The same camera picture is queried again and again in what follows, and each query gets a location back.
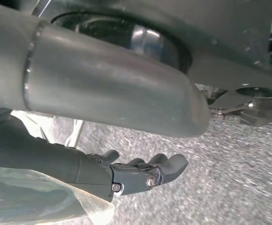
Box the metal robot foot parts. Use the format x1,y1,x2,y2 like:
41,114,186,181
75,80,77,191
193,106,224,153
196,83,272,128

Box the dark robot torso shell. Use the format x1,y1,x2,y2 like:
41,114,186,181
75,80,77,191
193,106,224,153
18,0,272,98

